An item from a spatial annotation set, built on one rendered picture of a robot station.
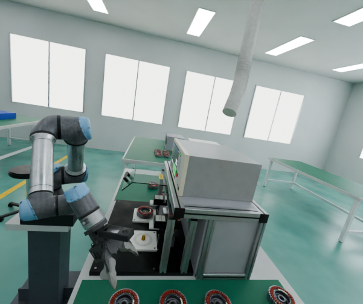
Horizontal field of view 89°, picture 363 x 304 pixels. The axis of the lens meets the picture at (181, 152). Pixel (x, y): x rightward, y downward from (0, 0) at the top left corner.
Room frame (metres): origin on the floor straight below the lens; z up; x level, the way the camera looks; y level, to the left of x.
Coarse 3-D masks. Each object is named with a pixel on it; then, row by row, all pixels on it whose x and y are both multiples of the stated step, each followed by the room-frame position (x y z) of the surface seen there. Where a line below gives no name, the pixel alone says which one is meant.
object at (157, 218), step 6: (156, 216) 0.92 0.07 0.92; (162, 216) 0.93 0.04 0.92; (150, 222) 0.92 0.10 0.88; (156, 222) 0.87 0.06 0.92; (162, 222) 0.88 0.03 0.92; (150, 228) 0.87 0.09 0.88; (156, 228) 0.87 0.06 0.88; (162, 228) 0.88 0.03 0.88; (174, 228) 0.89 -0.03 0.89; (180, 228) 0.90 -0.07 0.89
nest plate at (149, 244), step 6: (138, 234) 0.93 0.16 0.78; (144, 234) 0.94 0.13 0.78; (150, 234) 0.95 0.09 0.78; (132, 240) 0.87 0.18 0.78; (138, 240) 0.88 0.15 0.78; (144, 240) 0.89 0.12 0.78; (150, 240) 0.90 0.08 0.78; (138, 246) 0.84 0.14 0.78; (144, 246) 0.85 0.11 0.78; (150, 246) 0.85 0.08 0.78
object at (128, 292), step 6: (126, 288) 0.60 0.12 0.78; (114, 294) 0.57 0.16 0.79; (120, 294) 0.57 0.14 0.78; (126, 294) 0.58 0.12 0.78; (132, 294) 0.58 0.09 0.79; (114, 300) 0.55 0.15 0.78; (120, 300) 0.57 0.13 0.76; (126, 300) 0.56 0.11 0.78; (132, 300) 0.56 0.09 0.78; (138, 300) 0.56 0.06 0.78
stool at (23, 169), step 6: (12, 168) 1.93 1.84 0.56; (18, 168) 1.96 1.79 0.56; (24, 168) 1.98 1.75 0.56; (12, 174) 1.82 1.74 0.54; (18, 174) 1.83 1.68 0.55; (24, 174) 1.85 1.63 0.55; (12, 204) 2.00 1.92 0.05; (18, 204) 2.00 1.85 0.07; (18, 210) 1.90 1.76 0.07; (0, 216) 1.75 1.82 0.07; (6, 216) 1.79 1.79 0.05
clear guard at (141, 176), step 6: (132, 174) 1.14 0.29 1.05; (138, 174) 1.12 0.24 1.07; (144, 174) 1.14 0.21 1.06; (150, 174) 1.16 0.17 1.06; (156, 174) 1.18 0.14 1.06; (132, 180) 1.02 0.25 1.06; (138, 180) 1.03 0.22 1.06; (144, 180) 1.04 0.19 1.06; (150, 180) 1.06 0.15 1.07; (156, 180) 1.07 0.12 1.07; (162, 180) 1.09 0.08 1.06; (126, 186) 0.99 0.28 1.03
